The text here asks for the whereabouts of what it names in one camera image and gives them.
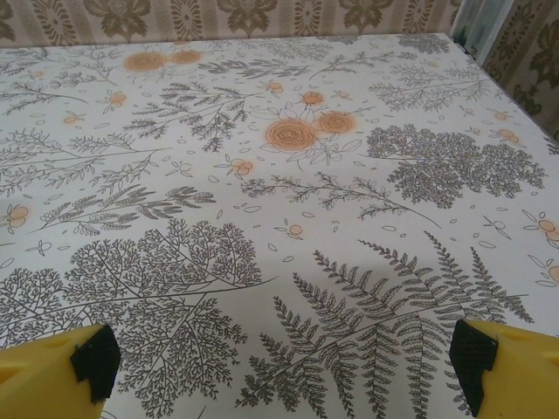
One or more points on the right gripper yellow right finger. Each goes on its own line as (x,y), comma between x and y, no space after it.
(524,375)

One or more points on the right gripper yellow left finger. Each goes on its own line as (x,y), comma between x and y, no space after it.
(43,375)

